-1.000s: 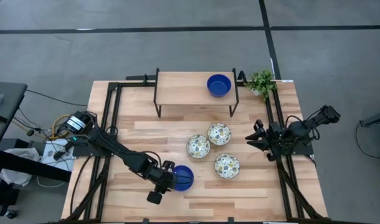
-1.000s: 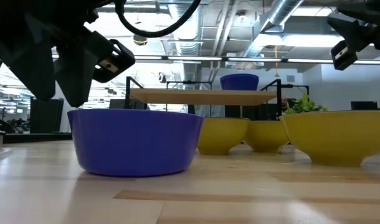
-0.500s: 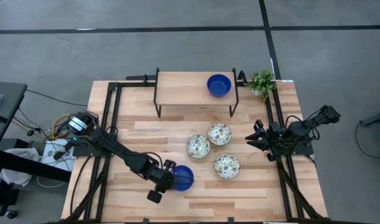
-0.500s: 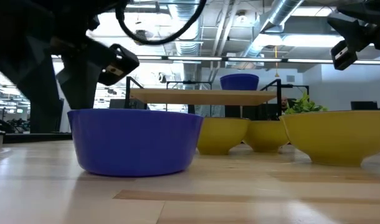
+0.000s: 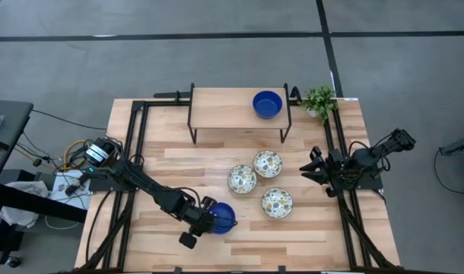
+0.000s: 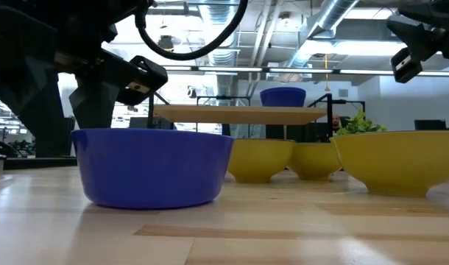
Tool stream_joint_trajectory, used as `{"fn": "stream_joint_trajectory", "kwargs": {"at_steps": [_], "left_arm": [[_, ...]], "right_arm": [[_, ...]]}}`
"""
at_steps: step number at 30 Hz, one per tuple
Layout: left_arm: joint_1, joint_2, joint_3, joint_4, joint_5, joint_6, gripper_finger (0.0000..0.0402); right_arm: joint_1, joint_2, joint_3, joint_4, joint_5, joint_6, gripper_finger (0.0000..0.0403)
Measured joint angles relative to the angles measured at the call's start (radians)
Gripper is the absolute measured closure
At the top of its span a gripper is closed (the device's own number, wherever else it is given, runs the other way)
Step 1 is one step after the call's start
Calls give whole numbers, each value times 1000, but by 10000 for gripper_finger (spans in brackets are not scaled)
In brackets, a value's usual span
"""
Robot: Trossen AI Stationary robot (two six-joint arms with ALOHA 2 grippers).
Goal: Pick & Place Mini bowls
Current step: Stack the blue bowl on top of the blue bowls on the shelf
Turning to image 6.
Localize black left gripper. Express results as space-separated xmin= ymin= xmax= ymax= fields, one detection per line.
xmin=51 ymin=40 xmax=169 ymax=130

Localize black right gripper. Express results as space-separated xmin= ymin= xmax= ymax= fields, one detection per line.
xmin=386 ymin=0 xmax=449 ymax=84

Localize yellow ceramic bowl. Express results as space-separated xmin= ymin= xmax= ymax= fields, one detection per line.
xmin=227 ymin=138 xmax=297 ymax=184
xmin=287 ymin=142 xmax=342 ymax=181
xmin=330 ymin=130 xmax=449 ymax=198

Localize black computer monitor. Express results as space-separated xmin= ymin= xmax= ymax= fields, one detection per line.
xmin=128 ymin=116 xmax=174 ymax=130
xmin=414 ymin=119 xmax=448 ymax=131

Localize black ceiling dome device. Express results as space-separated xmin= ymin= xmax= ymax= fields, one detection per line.
xmin=158 ymin=35 xmax=176 ymax=52

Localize yellow hanging pendant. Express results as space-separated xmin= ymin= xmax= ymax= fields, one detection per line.
xmin=323 ymin=54 xmax=330 ymax=92

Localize green potted plant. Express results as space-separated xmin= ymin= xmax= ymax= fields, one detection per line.
xmin=336 ymin=109 xmax=388 ymax=135

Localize person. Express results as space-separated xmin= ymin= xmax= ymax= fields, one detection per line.
xmin=330 ymin=113 xmax=343 ymax=134

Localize wooden shelf board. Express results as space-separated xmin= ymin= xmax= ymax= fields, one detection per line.
xmin=153 ymin=105 xmax=328 ymax=126

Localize silver spiral ceiling duct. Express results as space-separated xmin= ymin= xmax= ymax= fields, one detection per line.
xmin=200 ymin=0 xmax=242 ymax=69
xmin=286 ymin=0 xmax=360 ymax=71

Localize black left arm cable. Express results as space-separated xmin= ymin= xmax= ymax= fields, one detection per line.
xmin=135 ymin=0 xmax=250 ymax=62

